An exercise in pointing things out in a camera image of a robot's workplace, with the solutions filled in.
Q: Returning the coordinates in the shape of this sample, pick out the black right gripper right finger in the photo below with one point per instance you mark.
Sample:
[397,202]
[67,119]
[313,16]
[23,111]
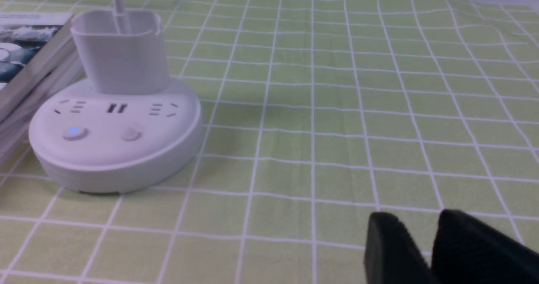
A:
[468,251]

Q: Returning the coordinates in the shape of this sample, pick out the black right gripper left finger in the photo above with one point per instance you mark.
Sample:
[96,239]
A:
[391,255]

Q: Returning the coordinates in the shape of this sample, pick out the white desk lamp with sockets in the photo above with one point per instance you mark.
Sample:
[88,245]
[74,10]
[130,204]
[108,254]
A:
[128,125]

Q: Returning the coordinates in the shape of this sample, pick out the green checkered tablecloth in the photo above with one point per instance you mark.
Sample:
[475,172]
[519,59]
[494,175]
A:
[316,114]

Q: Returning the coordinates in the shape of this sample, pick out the bottom white book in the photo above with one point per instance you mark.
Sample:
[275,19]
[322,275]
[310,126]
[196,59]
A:
[11,136]

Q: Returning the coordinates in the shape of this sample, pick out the white book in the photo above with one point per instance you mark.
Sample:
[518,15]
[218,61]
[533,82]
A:
[66,73]
[11,136]

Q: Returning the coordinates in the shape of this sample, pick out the middle white book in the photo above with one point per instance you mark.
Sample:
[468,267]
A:
[66,73]

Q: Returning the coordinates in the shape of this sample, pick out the self-driving textbook top book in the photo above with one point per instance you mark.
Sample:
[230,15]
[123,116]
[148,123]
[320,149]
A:
[32,44]

